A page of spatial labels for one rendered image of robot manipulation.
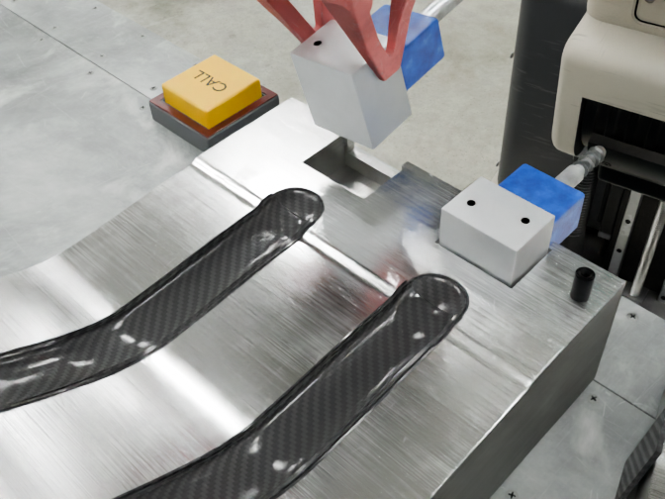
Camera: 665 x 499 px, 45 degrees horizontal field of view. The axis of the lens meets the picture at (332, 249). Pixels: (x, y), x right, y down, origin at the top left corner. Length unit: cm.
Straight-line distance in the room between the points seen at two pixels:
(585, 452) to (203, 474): 23
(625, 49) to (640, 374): 37
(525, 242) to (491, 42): 191
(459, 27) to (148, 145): 176
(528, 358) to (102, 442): 21
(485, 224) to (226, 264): 15
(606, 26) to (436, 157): 112
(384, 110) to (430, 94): 165
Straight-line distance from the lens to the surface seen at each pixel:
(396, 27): 45
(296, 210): 49
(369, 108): 46
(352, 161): 55
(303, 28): 48
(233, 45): 236
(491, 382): 41
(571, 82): 83
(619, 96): 82
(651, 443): 45
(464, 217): 44
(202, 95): 68
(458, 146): 195
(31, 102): 79
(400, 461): 39
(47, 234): 65
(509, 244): 43
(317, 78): 47
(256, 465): 40
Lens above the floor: 122
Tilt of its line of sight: 46 degrees down
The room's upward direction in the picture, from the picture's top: 4 degrees counter-clockwise
